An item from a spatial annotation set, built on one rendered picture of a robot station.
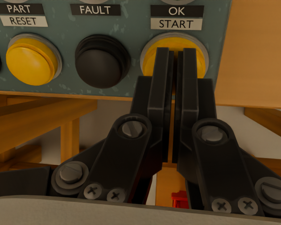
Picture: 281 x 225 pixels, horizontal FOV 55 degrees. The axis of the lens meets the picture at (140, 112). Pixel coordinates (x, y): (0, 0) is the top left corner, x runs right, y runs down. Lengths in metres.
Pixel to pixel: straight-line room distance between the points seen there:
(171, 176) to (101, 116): 0.85
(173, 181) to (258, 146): 0.88
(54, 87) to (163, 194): 0.17
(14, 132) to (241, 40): 0.49
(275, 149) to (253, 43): 1.01
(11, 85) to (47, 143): 1.05
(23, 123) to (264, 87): 0.51
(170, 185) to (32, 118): 0.42
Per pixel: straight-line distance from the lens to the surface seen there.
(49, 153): 1.23
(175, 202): 0.26
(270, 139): 1.15
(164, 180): 0.28
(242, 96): 0.17
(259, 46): 0.17
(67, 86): 0.16
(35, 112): 0.65
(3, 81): 0.17
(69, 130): 0.91
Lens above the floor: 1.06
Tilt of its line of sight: 79 degrees down
